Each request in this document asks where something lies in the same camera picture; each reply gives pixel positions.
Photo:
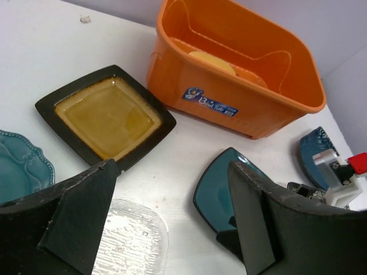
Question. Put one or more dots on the dark teal square plate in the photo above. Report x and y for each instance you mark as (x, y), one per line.
(212, 197)

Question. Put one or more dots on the clear glass plate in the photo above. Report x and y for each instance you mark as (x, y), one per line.
(134, 241)

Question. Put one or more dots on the small yellow square dish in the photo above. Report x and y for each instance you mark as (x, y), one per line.
(214, 61)

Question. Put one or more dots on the amber square plate black rim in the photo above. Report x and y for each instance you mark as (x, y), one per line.
(107, 114)

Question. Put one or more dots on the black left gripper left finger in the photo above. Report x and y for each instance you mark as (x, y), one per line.
(58, 229)

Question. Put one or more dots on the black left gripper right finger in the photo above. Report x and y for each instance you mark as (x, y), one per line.
(282, 232)

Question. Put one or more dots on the orange plastic bin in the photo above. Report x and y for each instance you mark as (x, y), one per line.
(277, 80)

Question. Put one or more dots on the teal round scalloped plate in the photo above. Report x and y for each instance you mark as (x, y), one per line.
(24, 168)

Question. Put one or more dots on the blue leaf-shaped plate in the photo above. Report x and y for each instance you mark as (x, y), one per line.
(314, 143)

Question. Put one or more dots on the black floral square plate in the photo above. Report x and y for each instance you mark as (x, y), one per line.
(307, 191)

